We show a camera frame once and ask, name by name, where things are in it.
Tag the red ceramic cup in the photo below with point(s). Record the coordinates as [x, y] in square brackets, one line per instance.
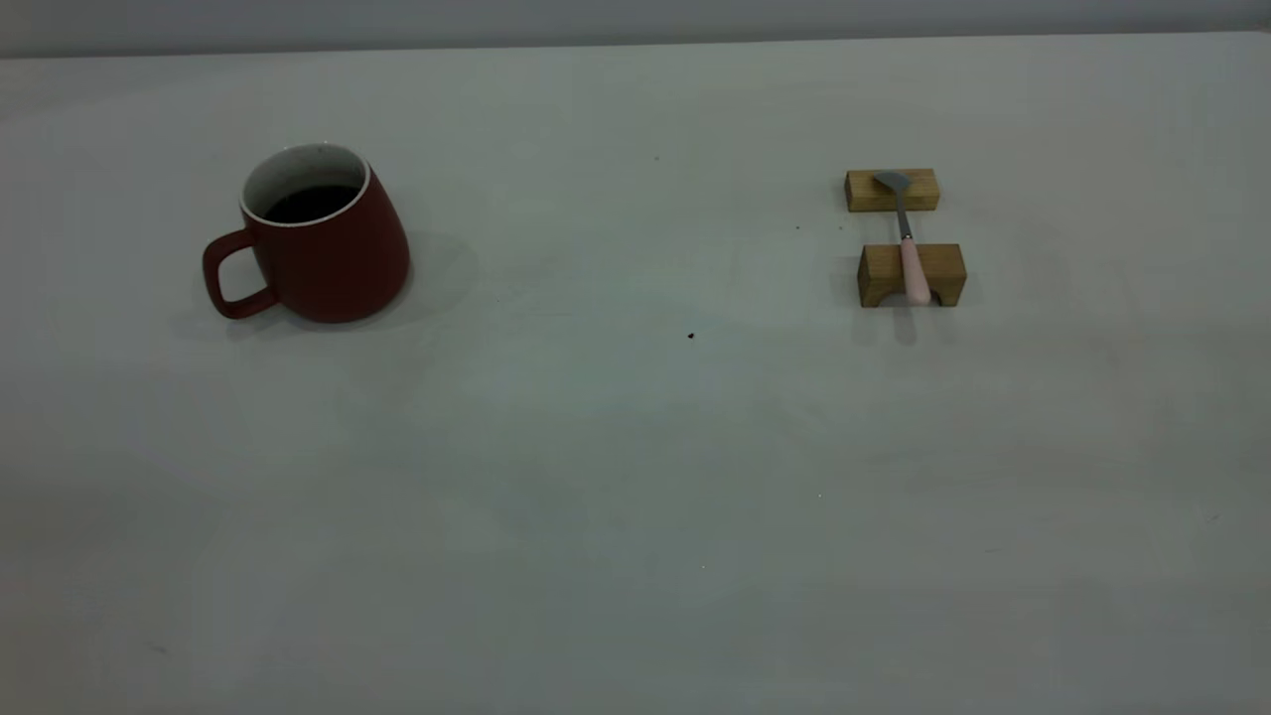
[338, 263]

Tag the dark coffee liquid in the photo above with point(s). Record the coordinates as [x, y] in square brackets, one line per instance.
[310, 205]

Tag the flat wooden block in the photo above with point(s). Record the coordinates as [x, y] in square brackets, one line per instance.
[864, 196]

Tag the arched wooden block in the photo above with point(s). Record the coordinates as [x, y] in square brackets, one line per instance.
[948, 270]

